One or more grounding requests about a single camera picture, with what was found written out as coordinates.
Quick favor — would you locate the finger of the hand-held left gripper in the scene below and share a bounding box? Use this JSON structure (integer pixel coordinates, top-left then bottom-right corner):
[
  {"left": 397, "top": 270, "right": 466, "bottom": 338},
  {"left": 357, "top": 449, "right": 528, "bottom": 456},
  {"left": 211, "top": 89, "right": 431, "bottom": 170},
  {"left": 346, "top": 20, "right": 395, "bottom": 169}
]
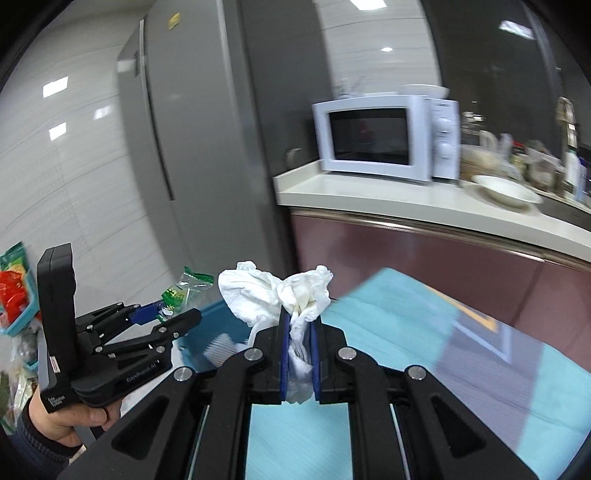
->
[
  {"left": 76, "top": 301, "right": 163, "bottom": 344},
  {"left": 95, "top": 308, "right": 204, "bottom": 360}
]

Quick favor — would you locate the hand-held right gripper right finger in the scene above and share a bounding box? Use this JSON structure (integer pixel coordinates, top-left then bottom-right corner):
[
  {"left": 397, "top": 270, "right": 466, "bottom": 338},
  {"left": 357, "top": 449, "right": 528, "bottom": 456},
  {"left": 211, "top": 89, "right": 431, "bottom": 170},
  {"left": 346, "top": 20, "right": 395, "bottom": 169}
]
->
[{"left": 308, "top": 318, "right": 539, "bottom": 480}]

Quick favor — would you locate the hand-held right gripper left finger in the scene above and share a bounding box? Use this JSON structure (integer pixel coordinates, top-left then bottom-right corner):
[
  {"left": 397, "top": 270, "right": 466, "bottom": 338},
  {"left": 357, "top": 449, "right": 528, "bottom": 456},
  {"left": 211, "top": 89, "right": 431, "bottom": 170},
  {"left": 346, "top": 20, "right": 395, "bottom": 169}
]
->
[{"left": 60, "top": 307, "right": 291, "bottom": 480}]

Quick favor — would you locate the blue plastic bin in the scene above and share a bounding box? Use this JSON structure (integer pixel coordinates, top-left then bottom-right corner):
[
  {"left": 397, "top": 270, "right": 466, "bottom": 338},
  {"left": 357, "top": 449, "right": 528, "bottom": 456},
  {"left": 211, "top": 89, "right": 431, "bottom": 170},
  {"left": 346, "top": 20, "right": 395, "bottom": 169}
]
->
[{"left": 178, "top": 300, "right": 282, "bottom": 372}]

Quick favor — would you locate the green candy wrapper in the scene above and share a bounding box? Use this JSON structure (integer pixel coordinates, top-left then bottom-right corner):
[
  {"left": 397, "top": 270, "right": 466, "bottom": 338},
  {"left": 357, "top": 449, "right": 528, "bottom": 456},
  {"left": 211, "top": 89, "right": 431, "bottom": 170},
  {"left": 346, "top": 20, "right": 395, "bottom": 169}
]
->
[{"left": 159, "top": 266, "right": 214, "bottom": 324}]

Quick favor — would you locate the large white foam net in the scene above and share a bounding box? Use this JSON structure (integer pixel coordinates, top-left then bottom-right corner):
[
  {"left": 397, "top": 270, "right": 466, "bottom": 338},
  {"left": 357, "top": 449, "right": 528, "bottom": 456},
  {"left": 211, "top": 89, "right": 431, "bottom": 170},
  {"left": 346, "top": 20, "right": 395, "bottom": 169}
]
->
[{"left": 203, "top": 335, "right": 252, "bottom": 367}]

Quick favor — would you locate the white tissue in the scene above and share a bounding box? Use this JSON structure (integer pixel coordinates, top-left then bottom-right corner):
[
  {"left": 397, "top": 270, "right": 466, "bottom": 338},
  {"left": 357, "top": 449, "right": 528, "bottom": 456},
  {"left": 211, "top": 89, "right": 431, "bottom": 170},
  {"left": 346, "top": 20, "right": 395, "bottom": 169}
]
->
[{"left": 218, "top": 261, "right": 334, "bottom": 402}]

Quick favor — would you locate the person's left forearm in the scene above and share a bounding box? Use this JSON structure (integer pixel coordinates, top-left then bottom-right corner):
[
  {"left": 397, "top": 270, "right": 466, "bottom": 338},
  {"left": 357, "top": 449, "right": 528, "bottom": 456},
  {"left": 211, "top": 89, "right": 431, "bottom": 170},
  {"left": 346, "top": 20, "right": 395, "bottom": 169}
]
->
[{"left": 0, "top": 415, "right": 89, "bottom": 480}]

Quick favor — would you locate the person's left hand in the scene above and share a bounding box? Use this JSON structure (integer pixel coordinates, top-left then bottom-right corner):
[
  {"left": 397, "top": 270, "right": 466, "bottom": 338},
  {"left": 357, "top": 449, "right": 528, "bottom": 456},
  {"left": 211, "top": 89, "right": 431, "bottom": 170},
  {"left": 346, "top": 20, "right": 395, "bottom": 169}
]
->
[{"left": 18, "top": 392, "right": 122, "bottom": 459}]

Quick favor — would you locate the teal storage basket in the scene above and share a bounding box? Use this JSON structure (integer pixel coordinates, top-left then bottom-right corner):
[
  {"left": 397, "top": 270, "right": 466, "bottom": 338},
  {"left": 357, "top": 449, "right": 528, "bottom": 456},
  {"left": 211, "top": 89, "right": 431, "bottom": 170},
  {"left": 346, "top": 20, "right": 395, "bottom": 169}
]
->
[{"left": 0, "top": 295, "right": 42, "bottom": 336}]

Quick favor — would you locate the red snack packet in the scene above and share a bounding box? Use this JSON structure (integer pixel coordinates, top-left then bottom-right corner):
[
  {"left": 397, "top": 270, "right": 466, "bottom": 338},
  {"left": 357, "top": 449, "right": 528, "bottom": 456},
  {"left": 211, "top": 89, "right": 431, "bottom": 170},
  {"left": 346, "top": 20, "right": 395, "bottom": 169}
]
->
[{"left": 0, "top": 271, "right": 28, "bottom": 315}]

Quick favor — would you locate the green snack packet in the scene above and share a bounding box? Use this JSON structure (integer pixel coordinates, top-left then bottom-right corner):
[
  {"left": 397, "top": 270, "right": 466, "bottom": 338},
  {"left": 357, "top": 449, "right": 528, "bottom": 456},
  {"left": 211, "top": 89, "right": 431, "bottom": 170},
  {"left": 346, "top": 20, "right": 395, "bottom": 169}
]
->
[{"left": 0, "top": 242, "right": 26, "bottom": 273}]

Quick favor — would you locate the blue grey printed tablecloth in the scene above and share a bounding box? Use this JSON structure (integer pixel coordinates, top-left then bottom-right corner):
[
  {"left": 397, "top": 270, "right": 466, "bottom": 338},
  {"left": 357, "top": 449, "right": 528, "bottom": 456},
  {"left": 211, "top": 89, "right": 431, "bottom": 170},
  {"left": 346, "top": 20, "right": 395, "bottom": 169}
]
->
[{"left": 247, "top": 268, "right": 591, "bottom": 480}]

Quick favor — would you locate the kitchen counter with pink cabinets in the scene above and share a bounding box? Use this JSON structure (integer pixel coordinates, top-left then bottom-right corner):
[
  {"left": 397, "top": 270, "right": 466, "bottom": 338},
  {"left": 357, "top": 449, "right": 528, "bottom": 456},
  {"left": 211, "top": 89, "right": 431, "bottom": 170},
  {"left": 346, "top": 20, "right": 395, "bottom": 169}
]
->
[{"left": 272, "top": 159, "right": 591, "bottom": 370}]

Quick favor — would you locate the grey refrigerator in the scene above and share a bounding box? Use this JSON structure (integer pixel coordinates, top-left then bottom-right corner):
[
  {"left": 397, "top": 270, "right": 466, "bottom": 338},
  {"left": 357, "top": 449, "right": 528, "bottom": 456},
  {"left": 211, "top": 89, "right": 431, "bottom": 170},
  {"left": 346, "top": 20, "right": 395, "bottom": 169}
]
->
[{"left": 115, "top": 0, "right": 335, "bottom": 278}]

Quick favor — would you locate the white microwave oven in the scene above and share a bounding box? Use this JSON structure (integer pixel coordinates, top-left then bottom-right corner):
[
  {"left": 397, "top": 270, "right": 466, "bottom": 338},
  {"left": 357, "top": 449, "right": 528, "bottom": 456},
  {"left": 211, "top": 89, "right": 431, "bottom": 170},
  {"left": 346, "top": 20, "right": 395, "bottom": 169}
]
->
[{"left": 311, "top": 95, "right": 461, "bottom": 185}]

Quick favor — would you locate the white shallow bowl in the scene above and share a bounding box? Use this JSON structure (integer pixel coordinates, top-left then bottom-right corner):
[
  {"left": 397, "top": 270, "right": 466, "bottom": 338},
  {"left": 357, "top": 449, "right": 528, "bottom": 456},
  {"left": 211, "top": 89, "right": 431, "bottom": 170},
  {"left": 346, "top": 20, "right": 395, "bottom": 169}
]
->
[{"left": 471, "top": 174, "right": 544, "bottom": 208}]

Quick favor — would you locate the clear plastic bag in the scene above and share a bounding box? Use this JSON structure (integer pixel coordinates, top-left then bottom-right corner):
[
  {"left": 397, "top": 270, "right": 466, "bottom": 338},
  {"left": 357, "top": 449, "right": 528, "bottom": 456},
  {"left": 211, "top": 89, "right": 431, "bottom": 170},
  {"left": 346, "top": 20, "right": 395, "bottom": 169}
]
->
[{"left": 496, "top": 134, "right": 515, "bottom": 178}]

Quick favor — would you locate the bag of dried food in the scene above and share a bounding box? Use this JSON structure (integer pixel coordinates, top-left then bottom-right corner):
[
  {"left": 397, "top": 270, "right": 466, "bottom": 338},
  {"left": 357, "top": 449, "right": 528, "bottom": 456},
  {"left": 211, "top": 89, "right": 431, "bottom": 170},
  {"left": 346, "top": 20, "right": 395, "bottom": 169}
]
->
[{"left": 526, "top": 148, "right": 561, "bottom": 190}]

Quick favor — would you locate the white soap bottle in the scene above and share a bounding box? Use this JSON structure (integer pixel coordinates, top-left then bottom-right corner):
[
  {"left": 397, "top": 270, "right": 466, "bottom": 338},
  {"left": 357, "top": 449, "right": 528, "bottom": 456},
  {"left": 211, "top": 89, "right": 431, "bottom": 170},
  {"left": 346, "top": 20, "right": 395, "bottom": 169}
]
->
[{"left": 561, "top": 148, "right": 580, "bottom": 197}]

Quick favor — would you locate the blue bottle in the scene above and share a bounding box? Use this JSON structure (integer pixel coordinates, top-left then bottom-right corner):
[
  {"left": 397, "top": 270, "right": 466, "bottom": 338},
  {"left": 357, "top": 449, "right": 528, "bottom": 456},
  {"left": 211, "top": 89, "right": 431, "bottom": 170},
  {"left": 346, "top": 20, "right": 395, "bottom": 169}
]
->
[{"left": 577, "top": 157, "right": 590, "bottom": 201}]

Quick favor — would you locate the dark kitchen window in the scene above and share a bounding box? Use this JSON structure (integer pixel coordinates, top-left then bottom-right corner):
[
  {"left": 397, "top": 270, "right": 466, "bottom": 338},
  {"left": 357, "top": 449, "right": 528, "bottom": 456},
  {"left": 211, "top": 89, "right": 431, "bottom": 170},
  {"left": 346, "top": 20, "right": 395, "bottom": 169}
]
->
[{"left": 425, "top": 0, "right": 591, "bottom": 153}]

